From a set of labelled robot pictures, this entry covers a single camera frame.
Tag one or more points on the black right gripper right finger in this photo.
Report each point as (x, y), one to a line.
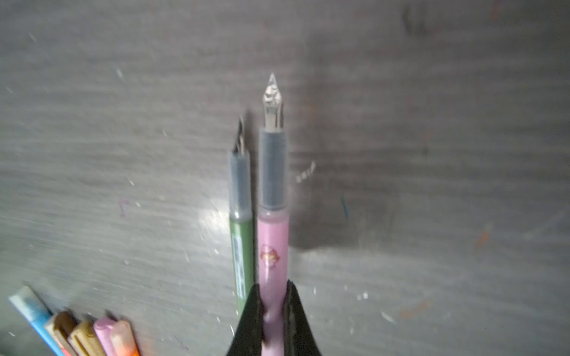
(298, 336)

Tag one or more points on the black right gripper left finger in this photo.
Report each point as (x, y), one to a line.
(248, 336)

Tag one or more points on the pink fountain pen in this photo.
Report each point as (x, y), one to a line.
(272, 219)

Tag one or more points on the green fountain pen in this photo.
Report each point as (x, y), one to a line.
(241, 218)

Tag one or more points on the orange highlighter pen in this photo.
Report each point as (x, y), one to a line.
(122, 339)

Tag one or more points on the gold tan capped pen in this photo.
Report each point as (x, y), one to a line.
(84, 340)

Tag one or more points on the brown capped cream pen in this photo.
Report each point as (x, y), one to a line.
(59, 327)

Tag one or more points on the blue highlighter pen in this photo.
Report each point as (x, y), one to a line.
(33, 310)

